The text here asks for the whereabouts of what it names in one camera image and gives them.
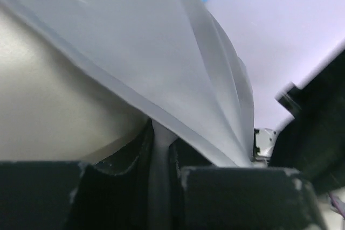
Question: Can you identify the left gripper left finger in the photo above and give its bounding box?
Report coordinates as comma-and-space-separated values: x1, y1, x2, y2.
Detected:
1, 121, 154, 229

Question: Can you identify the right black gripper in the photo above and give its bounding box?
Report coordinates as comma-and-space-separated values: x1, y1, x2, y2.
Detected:
269, 52, 344, 195

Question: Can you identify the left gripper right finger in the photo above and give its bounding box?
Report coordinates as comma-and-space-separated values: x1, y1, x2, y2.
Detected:
169, 141, 327, 229

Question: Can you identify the white pillow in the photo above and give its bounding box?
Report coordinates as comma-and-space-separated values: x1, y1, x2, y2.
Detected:
0, 6, 176, 230

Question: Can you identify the grey pillowcase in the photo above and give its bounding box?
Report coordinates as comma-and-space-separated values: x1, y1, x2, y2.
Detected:
1, 0, 254, 167

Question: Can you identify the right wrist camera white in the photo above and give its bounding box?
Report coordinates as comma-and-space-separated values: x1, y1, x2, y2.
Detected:
253, 128, 278, 163

